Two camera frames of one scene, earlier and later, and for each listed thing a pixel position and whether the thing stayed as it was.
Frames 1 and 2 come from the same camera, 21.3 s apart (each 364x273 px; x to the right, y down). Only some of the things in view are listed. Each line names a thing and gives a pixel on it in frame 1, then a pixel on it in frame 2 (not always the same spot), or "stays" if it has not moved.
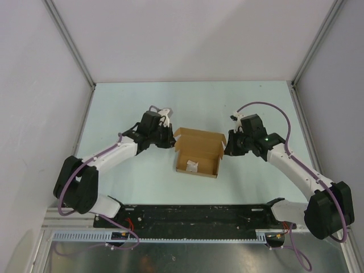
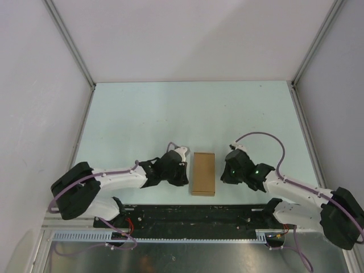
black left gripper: [170, 141] to [182, 179]
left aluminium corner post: [73, 49] stays
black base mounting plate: [151, 218] stays
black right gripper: [231, 149] to [226, 177]
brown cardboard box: [203, 146] to [203, 175]
